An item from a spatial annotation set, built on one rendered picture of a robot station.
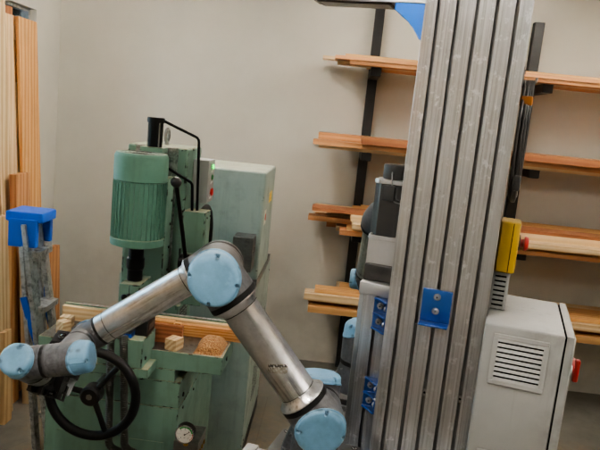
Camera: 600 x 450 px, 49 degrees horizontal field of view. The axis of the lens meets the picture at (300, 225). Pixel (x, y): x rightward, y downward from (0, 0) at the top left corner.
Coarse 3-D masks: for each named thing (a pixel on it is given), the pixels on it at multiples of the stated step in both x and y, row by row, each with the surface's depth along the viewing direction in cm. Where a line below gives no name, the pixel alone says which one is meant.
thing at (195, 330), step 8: (184, 328) 223; (192, 328) 222; (200, 328) 222; (208, 328) 222; (216, 328) 222; (224, 328) 223; (192, 336) 223; (200, 336) 223; (224, 336) 222; (232, 336) 222
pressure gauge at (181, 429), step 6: (180, 426) 205; (186, 426) 204; (192, 426) 206; (180, 432) 205; (186, 432) 205; (192, 432) 205; (180, 438) 206; (186, 438) 205; (192, 438) 205; (186, 444) 208
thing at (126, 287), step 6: (144, 276) 229; (150, 276) 230; (126, 282) 219; (132, 282) 220; (138, 282) 221; (144, 282) 222; (150, 282) 229; (120, 288) 218; (126, 288) 218; (132, 288) 218; (138, 288) 218; (120, 294) 218; (126, 294) 218; (120, 300) 219
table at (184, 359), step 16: (48, 336) 211; (160, 352) 208; (176, 352) 208; (192, 352) 209; (224, 352) 212; (96, 368) 200; (144, 368) 200; (176, 368) 209; (192, 368) 208; (208, 368) 208; (224, 368) 213
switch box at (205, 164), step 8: (200, 160) 242; (208, 160) 243; (200, 168) 242; (208, 168) 242; (200, 176) 243; (208, 176) 243; (200, 184) 243; (208, 184) 243; (200, 192) 243; (208, 192) 245; (200, 200) 244; (208, 200) 246
